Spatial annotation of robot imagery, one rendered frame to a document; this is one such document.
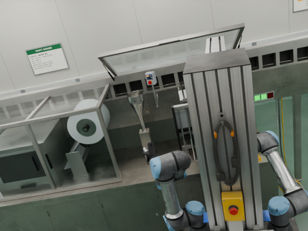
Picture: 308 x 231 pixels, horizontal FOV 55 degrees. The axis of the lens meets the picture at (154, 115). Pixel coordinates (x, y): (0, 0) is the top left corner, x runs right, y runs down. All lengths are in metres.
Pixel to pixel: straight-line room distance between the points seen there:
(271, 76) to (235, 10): 2.37
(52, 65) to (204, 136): 4.39
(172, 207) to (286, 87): 1.68
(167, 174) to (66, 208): 1.35
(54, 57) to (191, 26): 2.32
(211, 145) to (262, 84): 1.74
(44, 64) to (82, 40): 0.79
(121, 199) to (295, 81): 1.89
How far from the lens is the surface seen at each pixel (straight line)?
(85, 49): 5.20
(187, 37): 2.26
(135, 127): 2.95
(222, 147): 1.27
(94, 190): 2.63
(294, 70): 3.00
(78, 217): 2.87
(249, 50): 2.81
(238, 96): 1.17
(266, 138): 2.06
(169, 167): 1.69
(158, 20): 4.99
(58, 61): 5.36
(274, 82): 2.97
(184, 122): 2.45
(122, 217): 2.81
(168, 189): 1.79
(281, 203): 1.97
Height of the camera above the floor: 2.36
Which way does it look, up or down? 24 degrees down
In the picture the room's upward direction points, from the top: 13 degrees counter-clockwise
